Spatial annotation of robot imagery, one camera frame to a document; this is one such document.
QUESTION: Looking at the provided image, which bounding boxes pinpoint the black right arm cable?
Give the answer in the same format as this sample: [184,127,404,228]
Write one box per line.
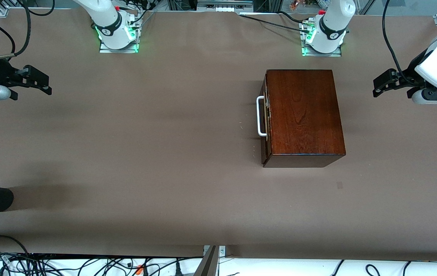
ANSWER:
[0,0,55,60]

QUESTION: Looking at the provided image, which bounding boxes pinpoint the grey metal post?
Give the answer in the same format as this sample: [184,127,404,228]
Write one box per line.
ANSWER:
[194,245,226,276]

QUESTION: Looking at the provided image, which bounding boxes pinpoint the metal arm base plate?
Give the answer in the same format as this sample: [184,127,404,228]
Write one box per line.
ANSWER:
[99,11,140,54]
[300,19,343,58]

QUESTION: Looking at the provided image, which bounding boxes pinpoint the wooden drawer with white handle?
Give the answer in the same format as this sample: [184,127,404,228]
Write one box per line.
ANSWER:
[256,73,272,166]

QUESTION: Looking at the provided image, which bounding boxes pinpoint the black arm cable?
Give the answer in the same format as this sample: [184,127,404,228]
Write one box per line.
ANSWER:
[0,0,55,60]
[381,0,414,87]

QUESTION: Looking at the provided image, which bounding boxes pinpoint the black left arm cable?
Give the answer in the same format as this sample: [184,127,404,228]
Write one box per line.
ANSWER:
[381,0,414,87]

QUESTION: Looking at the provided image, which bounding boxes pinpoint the black looping cable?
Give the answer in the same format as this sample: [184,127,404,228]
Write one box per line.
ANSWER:
[0,235,31,256]

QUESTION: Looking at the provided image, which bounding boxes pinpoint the white power strip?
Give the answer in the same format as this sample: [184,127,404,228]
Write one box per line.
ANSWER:
[197,0,254,13]

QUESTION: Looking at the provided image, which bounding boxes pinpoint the black cable on table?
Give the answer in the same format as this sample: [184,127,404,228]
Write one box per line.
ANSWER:
[239,13,309,32]

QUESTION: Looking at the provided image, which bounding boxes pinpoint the dark wooden cabinet box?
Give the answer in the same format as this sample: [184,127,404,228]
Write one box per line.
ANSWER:
[261,69,347,168]

